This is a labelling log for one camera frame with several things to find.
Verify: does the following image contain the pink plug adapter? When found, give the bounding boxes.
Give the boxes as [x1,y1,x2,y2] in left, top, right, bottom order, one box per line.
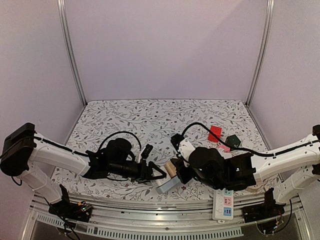
[216,144,230,153]

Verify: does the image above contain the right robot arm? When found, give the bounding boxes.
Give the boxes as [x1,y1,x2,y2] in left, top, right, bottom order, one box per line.
[170,125,320,223]

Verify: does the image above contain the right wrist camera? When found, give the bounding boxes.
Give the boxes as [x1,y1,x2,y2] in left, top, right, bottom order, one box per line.
[170,134,196,162]

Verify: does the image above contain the right aluminium frame post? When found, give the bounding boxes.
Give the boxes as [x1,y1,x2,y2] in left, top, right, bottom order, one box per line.
[245,0,275,108]

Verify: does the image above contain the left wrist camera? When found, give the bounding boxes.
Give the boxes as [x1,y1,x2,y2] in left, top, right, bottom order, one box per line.
[137,144,153,164]

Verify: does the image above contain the white cube adapter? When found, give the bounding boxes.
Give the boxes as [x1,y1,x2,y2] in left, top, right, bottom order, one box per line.
[151,178,167,188]

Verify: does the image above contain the left aluminium frame post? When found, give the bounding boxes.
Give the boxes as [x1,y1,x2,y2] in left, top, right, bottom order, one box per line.
[57,0,88,107]

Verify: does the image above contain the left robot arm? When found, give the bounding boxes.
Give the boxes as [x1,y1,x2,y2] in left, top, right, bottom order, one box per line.
[0,122,167,222]

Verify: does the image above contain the aluminium frame post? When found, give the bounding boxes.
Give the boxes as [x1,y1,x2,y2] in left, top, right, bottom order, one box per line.
[57,0,88,107]
[245,0,275,108]

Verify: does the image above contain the dark green cube socket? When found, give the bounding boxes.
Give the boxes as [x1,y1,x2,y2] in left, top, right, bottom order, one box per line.
[225,134,241,149]

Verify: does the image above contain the round pink socket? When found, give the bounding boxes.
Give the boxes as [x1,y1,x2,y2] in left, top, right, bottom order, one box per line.
[246,184,266,194]

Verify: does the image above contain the blue power strip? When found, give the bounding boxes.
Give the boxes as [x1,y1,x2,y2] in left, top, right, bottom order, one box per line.
[156,175,180,194]

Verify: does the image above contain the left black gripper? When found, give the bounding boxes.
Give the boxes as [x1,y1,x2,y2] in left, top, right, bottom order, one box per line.
[108,159,166,184]

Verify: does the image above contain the floral tablecloth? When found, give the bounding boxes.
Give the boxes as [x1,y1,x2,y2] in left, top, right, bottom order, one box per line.
[51,99,267,202]

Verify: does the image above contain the beige cube adapter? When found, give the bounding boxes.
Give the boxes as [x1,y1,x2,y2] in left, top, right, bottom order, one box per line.
[164,161,177,178]

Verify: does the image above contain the red cube socket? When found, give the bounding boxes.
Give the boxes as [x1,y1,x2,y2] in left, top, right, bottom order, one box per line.
[207,125,222,143]

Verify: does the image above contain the aluminium front rail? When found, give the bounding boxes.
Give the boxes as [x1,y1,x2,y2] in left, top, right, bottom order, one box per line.
[23,192,305,240]

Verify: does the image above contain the white long power strip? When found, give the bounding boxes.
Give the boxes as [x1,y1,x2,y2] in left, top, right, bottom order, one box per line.
[212,188,234,221]

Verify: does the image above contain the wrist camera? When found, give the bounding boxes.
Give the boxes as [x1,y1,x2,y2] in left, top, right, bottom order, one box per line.
[137,144,153,164]
[170,134,196,162]

